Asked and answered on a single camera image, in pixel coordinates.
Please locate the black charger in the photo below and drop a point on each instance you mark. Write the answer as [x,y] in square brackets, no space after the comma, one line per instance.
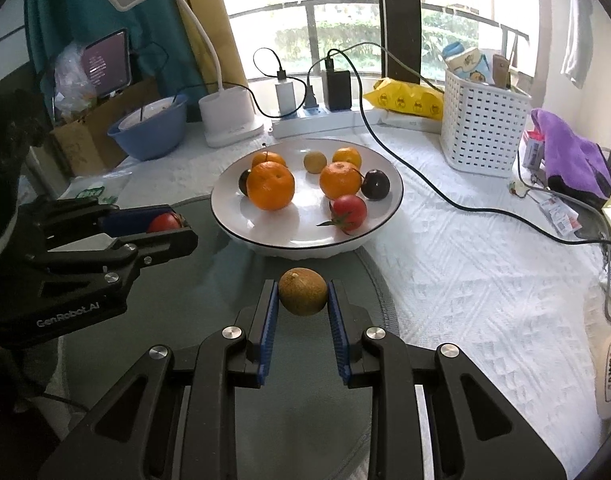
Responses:
[338,91]

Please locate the brown packet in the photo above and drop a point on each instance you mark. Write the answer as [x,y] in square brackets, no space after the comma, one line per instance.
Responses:
[501,71]

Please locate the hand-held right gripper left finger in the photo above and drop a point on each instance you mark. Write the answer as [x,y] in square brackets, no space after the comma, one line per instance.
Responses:
[268,340]

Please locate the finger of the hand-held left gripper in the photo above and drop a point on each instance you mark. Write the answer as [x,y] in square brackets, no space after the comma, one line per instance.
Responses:
[155,246]
[128,219]

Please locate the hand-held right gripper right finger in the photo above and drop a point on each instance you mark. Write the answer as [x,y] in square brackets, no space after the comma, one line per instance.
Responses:
[339,340]

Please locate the crumpled clear plastic bag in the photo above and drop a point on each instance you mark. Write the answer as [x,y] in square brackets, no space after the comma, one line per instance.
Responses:
[72,85]

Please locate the purple cloth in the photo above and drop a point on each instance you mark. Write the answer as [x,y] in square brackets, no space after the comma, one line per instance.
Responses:
[570,155]

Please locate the hanging grey garment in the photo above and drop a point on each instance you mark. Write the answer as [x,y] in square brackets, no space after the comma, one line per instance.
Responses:
[578,30]

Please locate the small red tomato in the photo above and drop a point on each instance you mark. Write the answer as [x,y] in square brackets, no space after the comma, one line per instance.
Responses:
[163,222]

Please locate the cardboard box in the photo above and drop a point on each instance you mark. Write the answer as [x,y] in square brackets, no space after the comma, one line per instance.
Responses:
[85,145]

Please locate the blue plastic bowl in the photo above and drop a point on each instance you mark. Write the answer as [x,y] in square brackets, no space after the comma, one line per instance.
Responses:
[150,142]

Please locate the balcony railing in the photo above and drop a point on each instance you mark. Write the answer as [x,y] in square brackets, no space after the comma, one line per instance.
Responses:
[310,30]

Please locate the teal curtain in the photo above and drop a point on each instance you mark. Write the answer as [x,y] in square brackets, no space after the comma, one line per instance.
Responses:
[70,5]

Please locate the white desk lamp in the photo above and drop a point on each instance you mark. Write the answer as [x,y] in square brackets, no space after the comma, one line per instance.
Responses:
[228,115]

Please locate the white charger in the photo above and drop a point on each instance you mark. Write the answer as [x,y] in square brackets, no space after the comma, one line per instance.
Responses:
[284,97]

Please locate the fruit print plastic bag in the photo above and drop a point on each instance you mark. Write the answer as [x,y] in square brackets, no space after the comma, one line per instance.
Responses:
[92,192]

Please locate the pale printed packet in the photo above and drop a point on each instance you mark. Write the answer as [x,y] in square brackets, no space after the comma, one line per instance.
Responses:
[470,66]

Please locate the yellow longan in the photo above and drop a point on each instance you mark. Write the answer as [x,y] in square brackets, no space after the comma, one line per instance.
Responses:
[315,162]

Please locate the brown longan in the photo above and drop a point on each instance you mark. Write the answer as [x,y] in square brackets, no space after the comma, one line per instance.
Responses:
[303,291]

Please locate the dark purple plum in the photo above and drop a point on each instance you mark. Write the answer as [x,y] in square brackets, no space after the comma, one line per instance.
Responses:
[243,183]
[375,185]

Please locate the white textured tablecloth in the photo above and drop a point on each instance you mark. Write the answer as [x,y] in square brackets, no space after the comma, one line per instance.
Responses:
[475,310]

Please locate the large orange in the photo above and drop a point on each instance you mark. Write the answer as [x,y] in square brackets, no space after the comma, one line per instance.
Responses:
[269,187]

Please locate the white power strip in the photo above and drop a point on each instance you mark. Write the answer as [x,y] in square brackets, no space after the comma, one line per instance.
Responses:
[310,122]

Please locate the red tomato with stem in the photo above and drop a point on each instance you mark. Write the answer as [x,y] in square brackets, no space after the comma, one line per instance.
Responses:
[350,212]

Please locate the small red white box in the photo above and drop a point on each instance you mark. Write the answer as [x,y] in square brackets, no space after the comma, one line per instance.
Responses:
[531,150]

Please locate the yellow snack bag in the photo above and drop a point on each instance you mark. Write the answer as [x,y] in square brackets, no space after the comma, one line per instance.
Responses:
[405,99]

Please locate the small orange mandarin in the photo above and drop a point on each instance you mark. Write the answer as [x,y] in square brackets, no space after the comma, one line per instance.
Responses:
[268,159]
[347,156]

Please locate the white plastic basket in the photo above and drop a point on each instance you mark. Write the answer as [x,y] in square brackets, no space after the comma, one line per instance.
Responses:
[485,130]

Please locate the white round plate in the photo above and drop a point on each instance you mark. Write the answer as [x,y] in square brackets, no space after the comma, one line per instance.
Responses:
[305,232]

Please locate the dark window post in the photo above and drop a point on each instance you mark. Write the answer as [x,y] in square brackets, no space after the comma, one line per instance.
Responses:
[398,10]

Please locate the small white label packet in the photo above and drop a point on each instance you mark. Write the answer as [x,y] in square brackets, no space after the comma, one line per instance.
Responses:
[560,215]

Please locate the medium orange mandarin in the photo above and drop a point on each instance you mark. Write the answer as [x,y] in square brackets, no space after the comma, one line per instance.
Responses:
[339,181]

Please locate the yellow curtain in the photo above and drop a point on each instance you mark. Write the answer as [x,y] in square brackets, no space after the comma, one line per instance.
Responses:
[210,30]

